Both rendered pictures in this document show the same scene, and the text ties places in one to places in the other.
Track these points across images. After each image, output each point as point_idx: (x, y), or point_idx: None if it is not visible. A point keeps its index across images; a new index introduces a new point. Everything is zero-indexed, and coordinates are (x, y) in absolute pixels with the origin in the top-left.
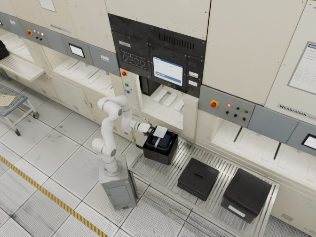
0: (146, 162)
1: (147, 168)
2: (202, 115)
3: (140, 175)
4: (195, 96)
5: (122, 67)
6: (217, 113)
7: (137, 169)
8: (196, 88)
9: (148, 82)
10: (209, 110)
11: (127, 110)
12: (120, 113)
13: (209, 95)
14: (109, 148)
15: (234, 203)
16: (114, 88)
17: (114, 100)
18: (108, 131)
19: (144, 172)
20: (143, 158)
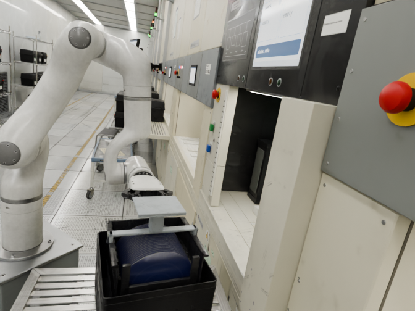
0: (76, 294)
1: (55, 308)
2: (330, 218)
3: (16, 305)
4: (328, 98)
5: (218, 77)
6: (409, 183)
7: (40, 287)
8: (343, 45)
9: (265, 161)
10: (369, 170)
11: (131, 97)
12: (76, 38)
13: (391, 50)
14: (4, 128)
15: None
16: (199, 145)
17: (112, 44)
18: (39, 89)
19: (33, 308)
20: (88, 282)
